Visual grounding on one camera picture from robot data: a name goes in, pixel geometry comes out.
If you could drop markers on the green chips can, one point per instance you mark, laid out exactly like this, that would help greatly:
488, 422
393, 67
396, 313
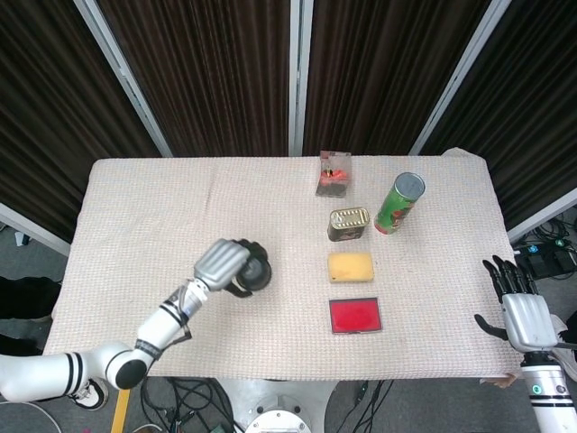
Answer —
396, 209

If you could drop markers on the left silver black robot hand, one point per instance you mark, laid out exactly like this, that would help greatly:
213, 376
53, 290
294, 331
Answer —
218, 264

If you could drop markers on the yellow floor tape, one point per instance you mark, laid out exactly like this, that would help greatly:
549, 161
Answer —
121, 412

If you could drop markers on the clear box with orange toy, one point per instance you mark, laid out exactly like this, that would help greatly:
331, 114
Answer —
333, 178

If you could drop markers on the dark brown curtain panel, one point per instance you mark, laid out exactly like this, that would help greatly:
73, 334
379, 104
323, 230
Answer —
383, 76
207, 76
532, 113
54, 113

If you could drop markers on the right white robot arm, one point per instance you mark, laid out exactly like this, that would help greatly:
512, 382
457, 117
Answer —
547, 401

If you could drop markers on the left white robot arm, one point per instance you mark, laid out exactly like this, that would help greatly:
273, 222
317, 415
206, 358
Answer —
158, 329

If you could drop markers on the person in black clothing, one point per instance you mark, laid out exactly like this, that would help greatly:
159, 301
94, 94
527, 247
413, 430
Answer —
24, 300

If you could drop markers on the white partition frame post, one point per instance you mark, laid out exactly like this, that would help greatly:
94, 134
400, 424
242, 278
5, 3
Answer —
124, 76
299, 76
460, 76

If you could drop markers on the brown tape scrap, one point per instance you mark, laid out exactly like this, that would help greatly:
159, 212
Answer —
500, 381

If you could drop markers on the white partition base rail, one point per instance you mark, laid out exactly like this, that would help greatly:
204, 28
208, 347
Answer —
31, 225
545, 212

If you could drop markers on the gold rectangular tin can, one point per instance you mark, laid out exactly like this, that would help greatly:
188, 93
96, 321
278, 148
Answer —
348, 223

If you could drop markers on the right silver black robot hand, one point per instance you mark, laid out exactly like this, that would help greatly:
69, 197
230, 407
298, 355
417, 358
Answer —
527, 322

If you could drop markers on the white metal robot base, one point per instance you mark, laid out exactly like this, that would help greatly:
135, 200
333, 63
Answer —
275, 406

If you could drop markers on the yellow sponge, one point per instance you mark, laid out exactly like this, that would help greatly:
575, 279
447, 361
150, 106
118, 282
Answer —
351, 268

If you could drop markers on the black power boxes with lights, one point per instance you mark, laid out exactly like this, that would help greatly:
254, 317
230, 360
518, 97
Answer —
547, 259

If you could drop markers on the beige woven tablecloth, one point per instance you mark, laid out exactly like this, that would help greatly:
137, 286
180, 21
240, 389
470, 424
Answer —
158, 203

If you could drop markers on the white black sneaker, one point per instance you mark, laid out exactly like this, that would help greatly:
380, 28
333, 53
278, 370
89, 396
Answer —
92, 394
565, 331

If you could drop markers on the red stamp pad case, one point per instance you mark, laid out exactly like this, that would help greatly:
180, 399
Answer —
356, 315

